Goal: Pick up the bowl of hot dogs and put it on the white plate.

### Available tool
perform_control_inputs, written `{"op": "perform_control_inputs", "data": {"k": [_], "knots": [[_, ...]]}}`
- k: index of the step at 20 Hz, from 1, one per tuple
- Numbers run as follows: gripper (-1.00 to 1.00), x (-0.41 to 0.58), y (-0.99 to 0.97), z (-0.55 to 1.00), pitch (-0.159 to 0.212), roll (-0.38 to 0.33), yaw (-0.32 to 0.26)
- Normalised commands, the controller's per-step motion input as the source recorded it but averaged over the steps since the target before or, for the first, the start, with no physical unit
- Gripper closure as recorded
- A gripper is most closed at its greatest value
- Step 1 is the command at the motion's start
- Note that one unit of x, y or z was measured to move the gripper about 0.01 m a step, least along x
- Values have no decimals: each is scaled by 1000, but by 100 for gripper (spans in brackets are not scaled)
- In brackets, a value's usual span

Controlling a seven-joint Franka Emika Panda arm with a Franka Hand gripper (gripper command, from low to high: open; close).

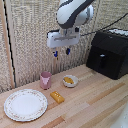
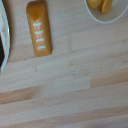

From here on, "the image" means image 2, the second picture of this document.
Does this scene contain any white bowl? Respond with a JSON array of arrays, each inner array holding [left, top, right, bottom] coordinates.
[[83, 0, 128, 25]]

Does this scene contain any orange toy hot dog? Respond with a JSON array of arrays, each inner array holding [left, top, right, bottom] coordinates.
[[25, 0, 54, 58]]

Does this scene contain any white plate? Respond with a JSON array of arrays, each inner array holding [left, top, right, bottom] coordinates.
[[0, 2, 12, 75]]

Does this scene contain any dark food on plate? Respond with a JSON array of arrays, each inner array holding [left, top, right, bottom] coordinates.
[[0, 32, 6, 68]]

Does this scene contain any orange toy food piece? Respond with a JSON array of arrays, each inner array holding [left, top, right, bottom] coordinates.
[[97, 0, 115, 15], [85, 0, 103, 9]]

